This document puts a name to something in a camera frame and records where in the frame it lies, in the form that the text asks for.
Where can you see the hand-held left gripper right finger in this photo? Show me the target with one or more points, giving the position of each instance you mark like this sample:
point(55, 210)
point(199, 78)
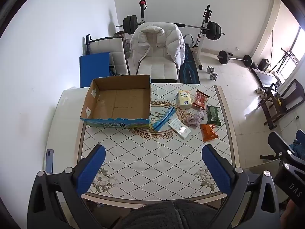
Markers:
point(216, 169)

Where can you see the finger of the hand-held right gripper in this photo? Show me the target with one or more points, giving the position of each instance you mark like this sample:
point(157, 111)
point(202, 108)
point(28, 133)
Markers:
point(280, 145)
point(301, 145)

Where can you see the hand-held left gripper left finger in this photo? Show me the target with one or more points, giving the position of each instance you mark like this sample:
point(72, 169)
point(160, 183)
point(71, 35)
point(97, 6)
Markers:
point(93, 167)

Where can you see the orange snack packet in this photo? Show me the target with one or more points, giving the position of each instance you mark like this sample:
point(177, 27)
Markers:
point(208, 131)

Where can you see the green packet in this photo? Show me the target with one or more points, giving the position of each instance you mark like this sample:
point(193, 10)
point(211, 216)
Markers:
point(212, 115)

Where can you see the grey pink socks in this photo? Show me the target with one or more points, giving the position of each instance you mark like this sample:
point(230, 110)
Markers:
point(194, 120)

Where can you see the white cigarette box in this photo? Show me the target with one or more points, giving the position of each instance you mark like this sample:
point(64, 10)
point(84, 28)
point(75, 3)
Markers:
point(180, 128)

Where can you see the red snack packet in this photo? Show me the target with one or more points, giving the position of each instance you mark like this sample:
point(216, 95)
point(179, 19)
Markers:
point(200, 100)

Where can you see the cardboard box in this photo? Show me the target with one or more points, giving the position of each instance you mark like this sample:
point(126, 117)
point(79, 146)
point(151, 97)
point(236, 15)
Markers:
point(119, 100)

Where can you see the blue strip packet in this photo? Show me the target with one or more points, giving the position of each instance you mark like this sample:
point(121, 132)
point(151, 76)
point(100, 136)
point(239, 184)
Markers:
point(164, 118)

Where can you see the yellow tissue pack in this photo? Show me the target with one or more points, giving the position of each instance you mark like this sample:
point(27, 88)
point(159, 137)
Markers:
point(184, 99)

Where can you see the person's right hand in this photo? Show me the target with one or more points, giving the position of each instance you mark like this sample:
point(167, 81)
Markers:
point(296, 216)

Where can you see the dark wooden chair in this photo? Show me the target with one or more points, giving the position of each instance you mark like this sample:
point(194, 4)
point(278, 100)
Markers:
point(274, 109)

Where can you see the blue smartphone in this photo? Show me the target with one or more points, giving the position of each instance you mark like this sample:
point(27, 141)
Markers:
point(49, 161)

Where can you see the white slippers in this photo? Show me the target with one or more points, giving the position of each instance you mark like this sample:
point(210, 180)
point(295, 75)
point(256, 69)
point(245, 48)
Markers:
point(261, 92)

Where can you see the dark low table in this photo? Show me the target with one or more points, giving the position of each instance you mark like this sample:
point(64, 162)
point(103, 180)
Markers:
point(265, 77)

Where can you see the person's grey fleece clothing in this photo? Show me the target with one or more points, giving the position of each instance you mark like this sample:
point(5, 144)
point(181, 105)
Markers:
point(164, 216)

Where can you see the black bin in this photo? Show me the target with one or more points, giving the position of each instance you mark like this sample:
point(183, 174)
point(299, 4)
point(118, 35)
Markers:
point(264, 64)

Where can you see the blue board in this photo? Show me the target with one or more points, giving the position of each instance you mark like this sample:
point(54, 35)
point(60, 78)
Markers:
point(94, 69)

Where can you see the window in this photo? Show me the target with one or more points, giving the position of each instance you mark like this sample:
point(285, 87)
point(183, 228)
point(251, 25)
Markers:
point(299, 47)

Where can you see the black blue weight bench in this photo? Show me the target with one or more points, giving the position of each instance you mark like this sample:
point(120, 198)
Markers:
point(189, 69)

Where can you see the short barbell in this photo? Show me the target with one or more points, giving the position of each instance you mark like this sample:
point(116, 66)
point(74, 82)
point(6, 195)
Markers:
point(224, 57)

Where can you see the white padded chair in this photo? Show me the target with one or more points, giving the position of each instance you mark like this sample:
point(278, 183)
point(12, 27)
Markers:
point(157, 69)
point(112, 47)

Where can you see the white puffer jacket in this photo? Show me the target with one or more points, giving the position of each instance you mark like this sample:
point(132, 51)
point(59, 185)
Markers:
point(171, 43)

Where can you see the racked barbell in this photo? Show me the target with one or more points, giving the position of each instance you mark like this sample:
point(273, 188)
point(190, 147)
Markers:
point(131, 23)

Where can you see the barbell rack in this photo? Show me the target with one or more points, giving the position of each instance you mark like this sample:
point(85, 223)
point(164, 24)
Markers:
point(205, 16)

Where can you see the metal frame stand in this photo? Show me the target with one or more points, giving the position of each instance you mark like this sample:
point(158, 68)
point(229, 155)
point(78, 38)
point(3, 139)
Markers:
point(282, 59)

